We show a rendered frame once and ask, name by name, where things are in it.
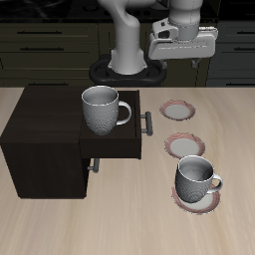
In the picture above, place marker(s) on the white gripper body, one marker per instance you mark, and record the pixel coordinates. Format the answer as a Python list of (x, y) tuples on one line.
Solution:
[(186, 46)]

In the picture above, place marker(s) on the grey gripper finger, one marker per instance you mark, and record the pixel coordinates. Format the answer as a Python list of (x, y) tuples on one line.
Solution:
[(163, 64), (195, 62)]

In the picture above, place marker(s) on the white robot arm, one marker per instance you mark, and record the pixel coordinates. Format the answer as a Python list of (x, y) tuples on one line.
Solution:
[(127, 40)]

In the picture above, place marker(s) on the white plate with red rim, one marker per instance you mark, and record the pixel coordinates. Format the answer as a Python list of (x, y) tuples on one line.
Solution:
[(177, 110), (184, 145), (207, 203)]

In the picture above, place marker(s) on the grey porcelain mug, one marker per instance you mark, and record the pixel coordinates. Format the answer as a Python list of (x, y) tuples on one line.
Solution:
[(192, 181), (101, 111)]

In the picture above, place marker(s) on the dark kitchen cupboards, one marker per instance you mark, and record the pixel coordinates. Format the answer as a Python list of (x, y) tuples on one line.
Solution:
[(50, 53)]

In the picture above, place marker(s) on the dark wooden cabinet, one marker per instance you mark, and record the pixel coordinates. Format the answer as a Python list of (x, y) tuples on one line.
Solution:
[(46, 132)]

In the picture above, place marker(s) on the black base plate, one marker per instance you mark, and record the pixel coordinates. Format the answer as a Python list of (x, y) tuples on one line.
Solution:
[(99, 73)]

